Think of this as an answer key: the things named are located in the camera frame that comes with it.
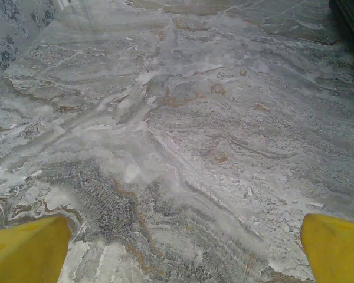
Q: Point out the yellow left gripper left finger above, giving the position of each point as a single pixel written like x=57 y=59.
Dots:
x=26 y=253

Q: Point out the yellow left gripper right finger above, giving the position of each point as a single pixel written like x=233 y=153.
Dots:
x=336 y=250

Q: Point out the black hard case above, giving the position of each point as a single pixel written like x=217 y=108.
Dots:
x=352 y=20

